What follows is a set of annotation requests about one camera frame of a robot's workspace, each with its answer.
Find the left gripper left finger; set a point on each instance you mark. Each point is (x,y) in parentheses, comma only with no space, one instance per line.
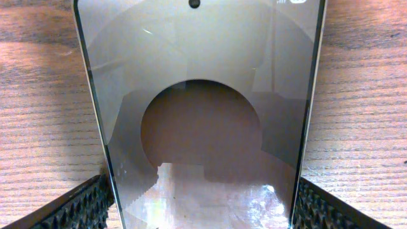
(84,207)

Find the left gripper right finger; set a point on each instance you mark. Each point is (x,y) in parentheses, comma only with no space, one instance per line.
(317,209)

